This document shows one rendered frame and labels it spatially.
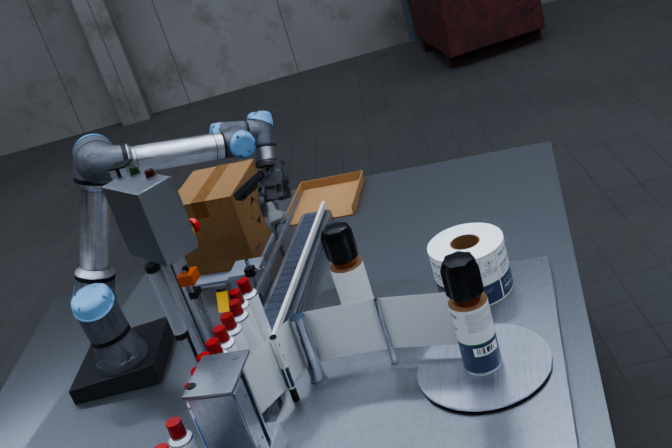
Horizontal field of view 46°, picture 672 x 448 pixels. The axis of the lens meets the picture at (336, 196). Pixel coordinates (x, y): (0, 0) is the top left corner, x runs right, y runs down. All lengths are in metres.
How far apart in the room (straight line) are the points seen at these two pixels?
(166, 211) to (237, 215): 0.80
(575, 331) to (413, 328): 0.40
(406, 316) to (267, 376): 0.35
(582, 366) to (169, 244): 0.98
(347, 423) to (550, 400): 0.45
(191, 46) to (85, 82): 1.19
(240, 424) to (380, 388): 0.40
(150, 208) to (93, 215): 0.57
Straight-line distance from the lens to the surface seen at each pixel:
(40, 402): 2.55
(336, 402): 1.92
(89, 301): 2.30
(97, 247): 2.39
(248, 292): 2.12
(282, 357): 1.90
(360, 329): 1.94
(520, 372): 1.85
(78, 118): 8.91
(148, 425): 2.21
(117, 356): 2.34
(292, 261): 2.58
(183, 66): 8.49
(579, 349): 1.99
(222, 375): 1.68
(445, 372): 1.89
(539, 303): 2.07
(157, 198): 1.82
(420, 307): 1.88
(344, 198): 3.01
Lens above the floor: 2.04
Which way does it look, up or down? 23 degrees down
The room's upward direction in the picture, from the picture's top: 17 degrees counter-clockwise
